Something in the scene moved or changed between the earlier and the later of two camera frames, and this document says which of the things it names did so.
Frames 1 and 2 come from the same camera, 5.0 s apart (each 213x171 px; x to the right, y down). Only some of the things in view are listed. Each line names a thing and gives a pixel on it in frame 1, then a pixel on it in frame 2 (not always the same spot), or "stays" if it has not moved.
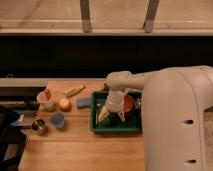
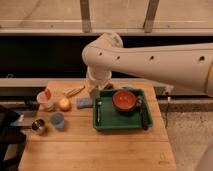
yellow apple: [65, 104] stays
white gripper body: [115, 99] → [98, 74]
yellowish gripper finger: [122, 115] → [95, 93]
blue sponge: [83, 102] stays
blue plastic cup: [57, 119] stays
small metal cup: [39, 126] stays
